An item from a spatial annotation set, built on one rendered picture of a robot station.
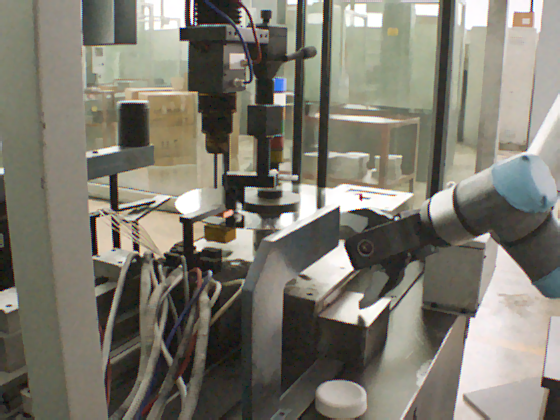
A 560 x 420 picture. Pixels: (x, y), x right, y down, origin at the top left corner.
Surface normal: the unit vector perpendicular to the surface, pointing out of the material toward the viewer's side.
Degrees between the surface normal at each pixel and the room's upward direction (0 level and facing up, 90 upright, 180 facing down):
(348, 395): 0
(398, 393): 0
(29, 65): 90
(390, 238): 60
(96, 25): 90
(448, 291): 90
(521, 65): 90
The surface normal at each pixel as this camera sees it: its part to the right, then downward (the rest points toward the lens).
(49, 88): 0.89, 0.14
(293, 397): 0.03, -0.97
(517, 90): -0.46, 0.21
